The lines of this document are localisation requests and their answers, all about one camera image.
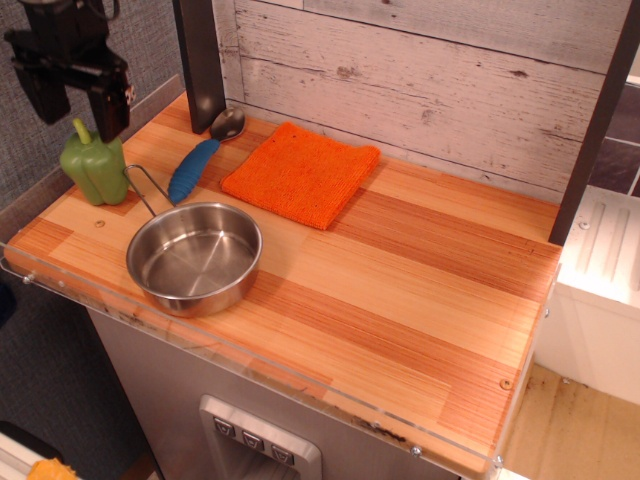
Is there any yellow object at corner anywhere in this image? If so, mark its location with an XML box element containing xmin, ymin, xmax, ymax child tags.
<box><xmin>26</xmin><ymin>458</ymin><xmax>78</xmax><ymax>480</ymax></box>

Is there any small steel pot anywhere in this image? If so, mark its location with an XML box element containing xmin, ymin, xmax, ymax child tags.
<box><xmin>122</xmin><ymin>164</ymin><xmax>264</xmax><ymax>319</ymax></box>

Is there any clear acrylic edge guard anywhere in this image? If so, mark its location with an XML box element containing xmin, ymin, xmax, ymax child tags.
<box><xmin>7</xmin><ymin>233</ymin><xmax>559</xmax><ymax>478</ymax></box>

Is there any dark right upright post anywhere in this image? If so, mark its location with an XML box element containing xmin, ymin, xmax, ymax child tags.
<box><xmin>548</xmin><ymin>0</ymin><xmax>639</xmax><ymax>246</ymax></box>

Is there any orange knitted cloth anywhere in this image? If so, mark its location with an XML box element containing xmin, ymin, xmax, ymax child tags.
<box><xmin>221</xmin><ymin>122</ymin><xmax>380</xmax><ymax>230</ymax></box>

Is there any blue handled metal spoon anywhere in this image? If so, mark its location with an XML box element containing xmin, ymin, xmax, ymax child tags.
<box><xmin>168</xmin><ymin>107</ymin><xmax>246</xmax><ymax>204</ymax></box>

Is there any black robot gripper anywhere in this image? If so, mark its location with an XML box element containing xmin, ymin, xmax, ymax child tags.
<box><xmin>3</xmin><ymin>1</ymin><xmax>135</xmax><ymax>143</ymax></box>

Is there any grey toy fridge cabinet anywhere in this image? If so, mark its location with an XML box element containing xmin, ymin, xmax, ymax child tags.
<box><xmin>90</xmin><ymin>312</ymin><xmax>453</xmax><ymax>479</ymax></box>

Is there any green toy bell pepper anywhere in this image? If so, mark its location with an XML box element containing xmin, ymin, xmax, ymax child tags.
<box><xmin>60</xmin><ymin>118</ymin><xmax>128</xmax><ymax>206</ymax></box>

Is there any silver dispenser panel with buttons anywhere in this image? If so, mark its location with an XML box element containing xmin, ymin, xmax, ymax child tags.
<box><xmin>199</xmin><ymin>395</ymin><xmax>323</xmax><ymax>479</ymax></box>

